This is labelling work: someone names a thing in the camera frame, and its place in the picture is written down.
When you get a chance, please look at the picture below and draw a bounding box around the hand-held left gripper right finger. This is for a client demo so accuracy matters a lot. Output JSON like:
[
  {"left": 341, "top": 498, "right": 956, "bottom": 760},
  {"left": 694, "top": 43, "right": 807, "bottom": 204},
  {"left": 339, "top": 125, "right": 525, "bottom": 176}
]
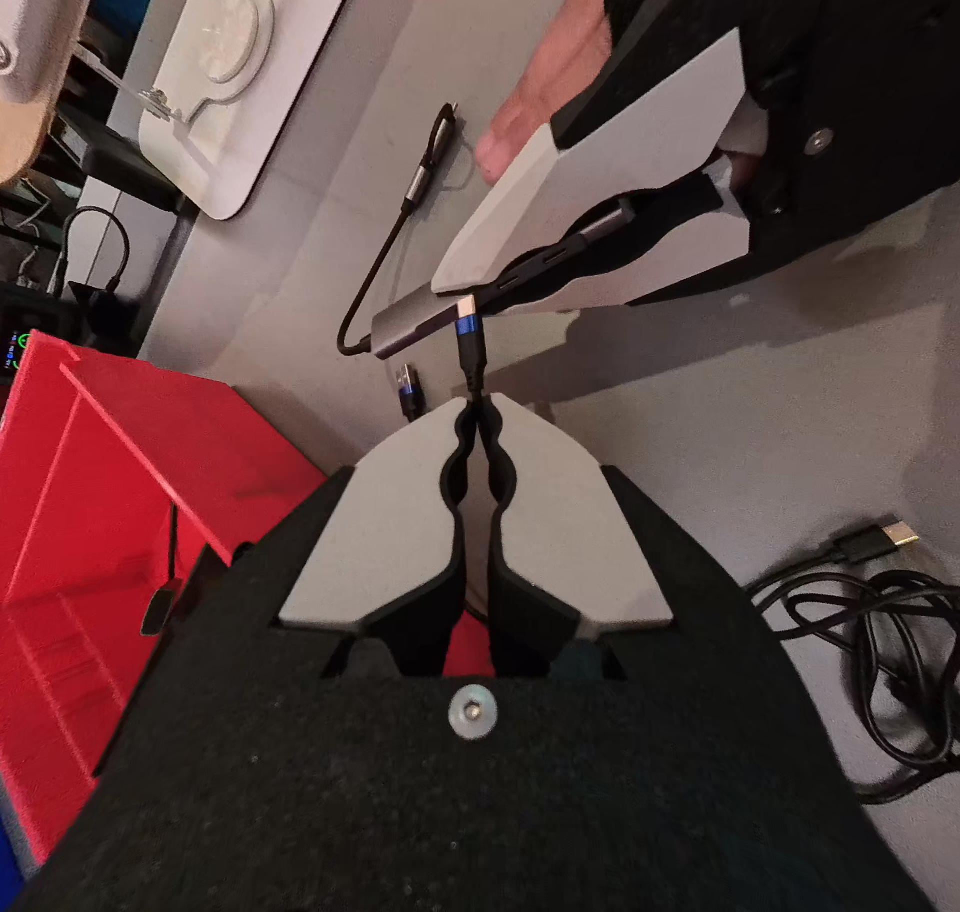
[{"left": 480, "top": 393, "right": 674, "bottom": 676}]

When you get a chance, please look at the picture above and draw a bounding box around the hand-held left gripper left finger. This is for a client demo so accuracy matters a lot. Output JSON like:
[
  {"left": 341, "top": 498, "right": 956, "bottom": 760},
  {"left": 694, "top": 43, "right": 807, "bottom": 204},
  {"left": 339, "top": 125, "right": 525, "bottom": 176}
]
[{"left": 277, "top": 396, "right": 481, "bottom": 676}]

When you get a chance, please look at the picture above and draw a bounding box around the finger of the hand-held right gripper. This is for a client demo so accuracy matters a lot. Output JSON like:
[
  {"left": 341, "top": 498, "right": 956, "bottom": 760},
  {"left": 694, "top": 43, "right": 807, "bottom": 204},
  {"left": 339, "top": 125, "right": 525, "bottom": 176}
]
[
  {"left": 487, "top": 154, "right": 753, "bottom": 318},
  {"left": 431, "top": 27, "right": 751, "bottom": 298}
]

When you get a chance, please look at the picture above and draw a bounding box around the black blue-ringed usb cable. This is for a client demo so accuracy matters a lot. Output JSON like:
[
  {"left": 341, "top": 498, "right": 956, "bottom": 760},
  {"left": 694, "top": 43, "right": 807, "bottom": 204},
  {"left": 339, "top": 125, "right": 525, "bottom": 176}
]
[{"left": 395, "top": 295, "right": 490, "bottom": 421}]

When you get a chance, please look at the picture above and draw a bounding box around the grey usb hub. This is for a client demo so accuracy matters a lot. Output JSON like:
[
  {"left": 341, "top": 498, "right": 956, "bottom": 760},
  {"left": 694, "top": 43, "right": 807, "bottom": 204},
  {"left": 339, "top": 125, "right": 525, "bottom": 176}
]
[{"left": 337, "top": 102, "right": 639, "bottom": 361}]

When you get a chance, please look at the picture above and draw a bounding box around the red storage bin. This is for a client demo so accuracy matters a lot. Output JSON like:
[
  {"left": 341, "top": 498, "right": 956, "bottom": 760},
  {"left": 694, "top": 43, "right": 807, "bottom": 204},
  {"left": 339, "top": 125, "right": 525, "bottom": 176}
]
[{"left": 0, "top": 330, "right": 496, "bottom": 864}]

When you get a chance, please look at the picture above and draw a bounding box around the long black cable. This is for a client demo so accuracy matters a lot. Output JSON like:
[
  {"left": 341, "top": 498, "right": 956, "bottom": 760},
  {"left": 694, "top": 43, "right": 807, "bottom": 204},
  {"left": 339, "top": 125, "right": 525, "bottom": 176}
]
[{"left": 746, "top": 522, "right": 960, "bottom": 804}]

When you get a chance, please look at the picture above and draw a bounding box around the person's right hand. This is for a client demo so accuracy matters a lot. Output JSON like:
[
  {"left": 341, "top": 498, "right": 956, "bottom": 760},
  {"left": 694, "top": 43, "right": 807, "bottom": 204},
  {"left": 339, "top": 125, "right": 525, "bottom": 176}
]
[{"left": 476, "top": 0, "right": 652, "bottom": 187}]

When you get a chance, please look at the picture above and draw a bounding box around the white charging pad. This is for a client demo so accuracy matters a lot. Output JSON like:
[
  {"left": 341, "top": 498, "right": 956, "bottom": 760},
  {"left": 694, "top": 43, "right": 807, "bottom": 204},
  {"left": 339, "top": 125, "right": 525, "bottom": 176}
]
[{"left": 138, "top": 0, "right": 370, "bottom": 221}]

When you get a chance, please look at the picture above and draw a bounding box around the black device with display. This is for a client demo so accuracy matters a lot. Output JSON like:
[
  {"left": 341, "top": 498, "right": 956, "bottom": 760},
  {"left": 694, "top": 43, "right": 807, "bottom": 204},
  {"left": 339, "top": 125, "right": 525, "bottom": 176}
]
[{"left": 0, "top": 282, "right": 144, "bottom": 395}]

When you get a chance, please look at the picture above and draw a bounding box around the large blue storage bin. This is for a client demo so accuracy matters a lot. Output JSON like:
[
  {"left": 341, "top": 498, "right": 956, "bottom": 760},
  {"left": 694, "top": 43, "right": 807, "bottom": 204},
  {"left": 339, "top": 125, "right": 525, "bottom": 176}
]
[{"left": 0, "top": 807, "right": 42, "bottom": 912}]

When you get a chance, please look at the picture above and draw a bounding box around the wooden stand tabletop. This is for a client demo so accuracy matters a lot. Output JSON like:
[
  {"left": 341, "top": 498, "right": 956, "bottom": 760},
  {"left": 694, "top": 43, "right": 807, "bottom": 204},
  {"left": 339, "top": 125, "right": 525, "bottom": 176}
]
[{"left": 0, "top": 0, "right": 106, "bottom": 187}]

